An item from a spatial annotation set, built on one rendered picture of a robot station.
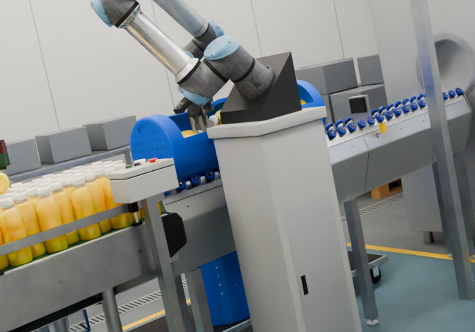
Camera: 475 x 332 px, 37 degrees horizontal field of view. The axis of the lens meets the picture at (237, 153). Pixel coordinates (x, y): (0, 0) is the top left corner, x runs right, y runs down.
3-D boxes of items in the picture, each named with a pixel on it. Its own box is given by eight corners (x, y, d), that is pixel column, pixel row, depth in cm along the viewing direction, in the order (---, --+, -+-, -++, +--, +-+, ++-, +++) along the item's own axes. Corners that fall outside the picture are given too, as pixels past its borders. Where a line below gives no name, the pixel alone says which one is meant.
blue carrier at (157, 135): (333, 135, 321) (317, 74, 319) (182, 187, 263) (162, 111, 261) (288, 143, 342) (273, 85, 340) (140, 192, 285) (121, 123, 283)
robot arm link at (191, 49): (189, 39, 264) (192, 39, 275) (168, 61, 265) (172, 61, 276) (205, 54, 264) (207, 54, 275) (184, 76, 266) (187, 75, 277)
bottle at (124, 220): (136, 222, 247) (124, 169, 244) (128, 227, 240) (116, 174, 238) (117, 224, 249) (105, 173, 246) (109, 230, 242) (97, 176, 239)
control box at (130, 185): (179, 187, 239) (173, 157, 238) (131, 203, 226) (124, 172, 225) (162, 187, 246) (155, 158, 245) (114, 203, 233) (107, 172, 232)
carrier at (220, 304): (267, 307, 356) (229, 301, 377) (232, 135, 345) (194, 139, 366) (226, 330, 337) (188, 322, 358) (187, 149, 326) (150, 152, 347)
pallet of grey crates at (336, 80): (440, 174, 652) (418, 45, 637) (380, 198, 606) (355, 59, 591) (347, 174, 749) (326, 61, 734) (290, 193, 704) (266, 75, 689)
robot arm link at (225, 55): (257, 61, 251) (232, 36, 244) (230, 88, 253) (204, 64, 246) (247, 50, 262) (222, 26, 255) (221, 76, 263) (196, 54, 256)
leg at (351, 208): (381, 323, 347) (358, 198, 339) (374, 327, 343) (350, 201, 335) (371, 321, 351) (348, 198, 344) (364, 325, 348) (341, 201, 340)
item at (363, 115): (373, 125, 357) (367, 95, 355) (368, 126, 354) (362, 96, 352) (357, 126, 364) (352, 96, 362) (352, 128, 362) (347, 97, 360)
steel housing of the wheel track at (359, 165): (478, 147, 405) (468, 88, 401) (184, 281, 263) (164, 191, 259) (434, 150, 426) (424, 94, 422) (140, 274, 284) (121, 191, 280)
